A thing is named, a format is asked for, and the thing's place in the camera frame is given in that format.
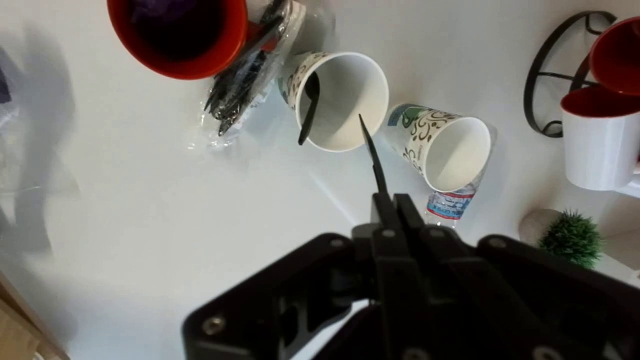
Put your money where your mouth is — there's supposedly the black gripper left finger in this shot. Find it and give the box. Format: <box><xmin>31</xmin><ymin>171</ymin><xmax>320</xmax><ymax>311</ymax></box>
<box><xmin>181</xmin><ymin>192</ymin><xmax>432</xmax><ymax>360</ymax></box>

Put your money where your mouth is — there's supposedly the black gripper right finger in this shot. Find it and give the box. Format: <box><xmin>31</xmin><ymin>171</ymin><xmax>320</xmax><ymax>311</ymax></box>
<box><xmin>395</xmin><ymin>192</ymin><xmax>640</xmax><ymax>360</ymax></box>

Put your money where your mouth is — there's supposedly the red mug on rack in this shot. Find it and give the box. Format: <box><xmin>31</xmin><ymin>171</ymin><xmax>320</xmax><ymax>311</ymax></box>
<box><xmin>589</xmin><ymin>17</ymin><xmax>640</xmax><ymax>101</ymax></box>

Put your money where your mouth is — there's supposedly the black plastic spoon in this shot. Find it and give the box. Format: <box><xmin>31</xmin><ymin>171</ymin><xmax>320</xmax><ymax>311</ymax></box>
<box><xmin>296</xmin><ymin>71</ymin><xmax>325</xmax><ymax>149</ymax></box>

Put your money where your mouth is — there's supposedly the patterned paper coffee cup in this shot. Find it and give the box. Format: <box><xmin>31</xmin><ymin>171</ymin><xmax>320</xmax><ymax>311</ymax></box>
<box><xmin>279</xmin><ymin>49</ymin><xmax>393</xmax><ymax>157</ymax></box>
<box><xmin>387</xmin><ymin>103</ymin><xmax>498</xmax><ymax>196</ymax></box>

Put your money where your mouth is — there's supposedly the clear bag of black cutlery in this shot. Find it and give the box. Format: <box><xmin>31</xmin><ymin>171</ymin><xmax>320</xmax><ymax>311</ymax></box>
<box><xmin>189</xmin><ymin>0</ymin><xmax>311</xmax><ymax>154</ymax></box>

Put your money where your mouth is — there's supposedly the black wire mug rack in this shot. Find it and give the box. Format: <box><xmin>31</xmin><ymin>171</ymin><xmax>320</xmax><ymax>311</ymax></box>
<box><xmin>523</xmin><ymin>9</ymin><xmax>620</xmax><ymax>140</ymax></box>

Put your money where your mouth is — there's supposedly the small green potted plant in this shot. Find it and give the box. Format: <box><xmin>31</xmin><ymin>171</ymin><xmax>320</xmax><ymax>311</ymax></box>
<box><xmin>519</xmin><ymin>209</ymin><xmax>607</xmax><ymax>271</ymax></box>

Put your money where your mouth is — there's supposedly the small printed packet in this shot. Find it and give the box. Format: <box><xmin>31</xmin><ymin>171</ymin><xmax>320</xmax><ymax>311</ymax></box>
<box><xmin>424</xmin><ymin>184</ymin><xmax>481</xmax><ymax>226</ymax></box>

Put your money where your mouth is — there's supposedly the white rack mug red interior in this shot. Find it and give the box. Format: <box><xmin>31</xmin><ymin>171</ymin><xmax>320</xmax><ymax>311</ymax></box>
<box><xmin>558</xmin><ymin>86</ymin><xmax>640</xmax><ymax>200</ymax></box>

